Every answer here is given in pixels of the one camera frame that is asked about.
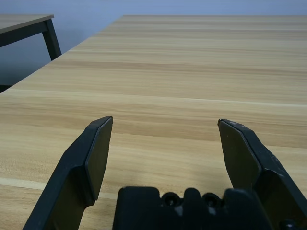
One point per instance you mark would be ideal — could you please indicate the wooden side table black legs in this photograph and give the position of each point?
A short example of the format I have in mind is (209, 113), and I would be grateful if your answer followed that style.
(24, 22)

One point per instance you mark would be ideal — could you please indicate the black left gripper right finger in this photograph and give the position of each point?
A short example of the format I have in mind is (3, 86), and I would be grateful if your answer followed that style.
(263, 167)

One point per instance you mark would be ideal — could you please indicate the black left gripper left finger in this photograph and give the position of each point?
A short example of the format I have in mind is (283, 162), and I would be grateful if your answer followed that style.
(72, 172)

